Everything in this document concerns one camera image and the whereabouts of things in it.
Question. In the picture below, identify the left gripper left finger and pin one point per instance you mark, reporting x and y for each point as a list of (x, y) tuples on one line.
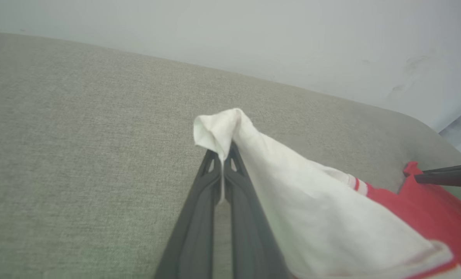
[(197, 224)]

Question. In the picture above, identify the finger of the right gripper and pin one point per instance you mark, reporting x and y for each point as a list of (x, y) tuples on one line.
[(447, 180), (453, 167)]

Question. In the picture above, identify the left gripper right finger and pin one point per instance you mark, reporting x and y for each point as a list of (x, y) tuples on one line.
[(250, 228)]

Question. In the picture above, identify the red and white shirt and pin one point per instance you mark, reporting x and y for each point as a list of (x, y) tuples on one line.
[(331, 217)]

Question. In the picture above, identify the grey fabric sofa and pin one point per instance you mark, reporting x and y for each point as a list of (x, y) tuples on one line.
[(98, 155)]

